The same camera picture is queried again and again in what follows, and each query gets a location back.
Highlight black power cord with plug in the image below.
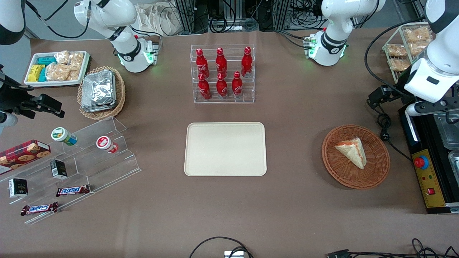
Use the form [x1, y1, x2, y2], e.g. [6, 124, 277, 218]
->
[366, 100, 413, 162]

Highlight black cable bundle with plug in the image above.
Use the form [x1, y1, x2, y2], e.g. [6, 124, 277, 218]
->
[326, 238, 459, 258]

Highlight aluminium frame rack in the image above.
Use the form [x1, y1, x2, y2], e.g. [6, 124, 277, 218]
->
[169, 0, 325, 33]

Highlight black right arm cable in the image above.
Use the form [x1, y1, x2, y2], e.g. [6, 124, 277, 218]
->
[24, 0, 91, 39]

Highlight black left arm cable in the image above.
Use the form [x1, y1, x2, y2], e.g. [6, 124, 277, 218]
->
[364, 16, 431, 96]

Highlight red plaid cookie box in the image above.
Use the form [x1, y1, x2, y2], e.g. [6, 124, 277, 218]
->
[0, 139, 51, 176]

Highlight red lid white cup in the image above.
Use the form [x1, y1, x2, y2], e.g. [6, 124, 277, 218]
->
[96, 135, 119, 154]

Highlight bagged brown pastry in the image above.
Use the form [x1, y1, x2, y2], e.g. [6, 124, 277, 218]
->
[386, 43, 408, 58]
[403, 27, 433, 44]
[408, 41, 431, 56]
[387, 58, 411, 72]

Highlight clear plastic container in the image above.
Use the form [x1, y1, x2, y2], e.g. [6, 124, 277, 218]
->
[448, 150, 459, 180]
[433, 111, 459, 151]

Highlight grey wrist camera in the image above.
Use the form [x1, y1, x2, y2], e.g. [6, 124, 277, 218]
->
[0, 110, 18, 134]
[405, 102, 431, 117]

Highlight snickers chocolate bar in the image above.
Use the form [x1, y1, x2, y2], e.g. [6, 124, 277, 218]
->
[56, 185, 91, 197]
[20, 202, 59, 216]

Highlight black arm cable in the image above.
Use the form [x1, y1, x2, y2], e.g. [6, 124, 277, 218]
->
[24, 0, 91, 39]
[364, 16, 431, 96]

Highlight clear acrylic bottle rack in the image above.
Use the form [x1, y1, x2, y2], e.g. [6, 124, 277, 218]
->
[190, 44, 256, 105]

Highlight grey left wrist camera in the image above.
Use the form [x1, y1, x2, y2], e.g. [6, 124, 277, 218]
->
[405, 102, 431, 117]

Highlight white cloth bag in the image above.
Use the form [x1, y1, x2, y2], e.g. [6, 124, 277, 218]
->
[136, 3, 182, 37]

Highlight white rectangular snack tray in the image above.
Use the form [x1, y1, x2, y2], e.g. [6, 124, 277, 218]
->
[24, 51, 90, 88]

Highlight oval tan wicker basket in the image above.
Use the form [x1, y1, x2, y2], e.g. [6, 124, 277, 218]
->
[77, 66, 126, 120]

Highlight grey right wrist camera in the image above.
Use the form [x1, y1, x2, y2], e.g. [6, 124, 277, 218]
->
[0, 110, 18, 134]

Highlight green lid white cup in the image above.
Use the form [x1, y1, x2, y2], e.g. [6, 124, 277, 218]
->
[51, 127, 78, 146]

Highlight black base cables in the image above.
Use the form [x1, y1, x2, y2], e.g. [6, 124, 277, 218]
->
[275, 30, 313, 49]

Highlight clear acrylic step shelf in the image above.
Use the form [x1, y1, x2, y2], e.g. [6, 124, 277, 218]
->
[0, 116, 142, 225]

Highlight small black white carton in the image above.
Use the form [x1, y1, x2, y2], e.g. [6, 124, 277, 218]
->
[8, 178, 29, 199]

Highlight black machine with yellow panel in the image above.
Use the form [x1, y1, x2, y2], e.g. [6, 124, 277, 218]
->
[398, 104, 459, 215]

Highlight round brown wicker basket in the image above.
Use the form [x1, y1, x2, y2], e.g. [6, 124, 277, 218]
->
[322, 124, 391, 190]

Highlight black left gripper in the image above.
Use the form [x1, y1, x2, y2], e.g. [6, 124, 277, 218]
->
[368, 85, 459, 113]

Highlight silver foil pouch stack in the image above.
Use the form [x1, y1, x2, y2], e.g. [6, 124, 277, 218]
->
[81, 70, 117, 113]

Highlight black looped cable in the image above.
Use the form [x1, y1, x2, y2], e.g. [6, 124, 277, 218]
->
[189, 236, 254, 258]

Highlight white wire basket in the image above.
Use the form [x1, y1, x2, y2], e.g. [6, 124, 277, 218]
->
[382, 22, 435, 84]

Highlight yellow snack pack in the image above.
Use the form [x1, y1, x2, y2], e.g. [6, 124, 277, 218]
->
[27, 64, 46, 82]

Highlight beige plastic tray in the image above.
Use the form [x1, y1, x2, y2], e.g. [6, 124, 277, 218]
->
[184, 122, 268, 177]

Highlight red cola bottle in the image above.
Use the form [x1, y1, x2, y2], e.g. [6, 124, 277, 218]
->
[198, 73, 212, 100]
[231, 71, 243, 98]
[195, 48, 210, 79]
[216, 72, 228, 98]
[241, 46, 253, 78]
[215, 47, 228, 75]

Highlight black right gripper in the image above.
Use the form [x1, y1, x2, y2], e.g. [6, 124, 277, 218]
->
[0, 64, 66, 119]

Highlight triangle sandwich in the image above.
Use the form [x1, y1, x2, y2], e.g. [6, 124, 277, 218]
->
[335, 137, 367, 170]

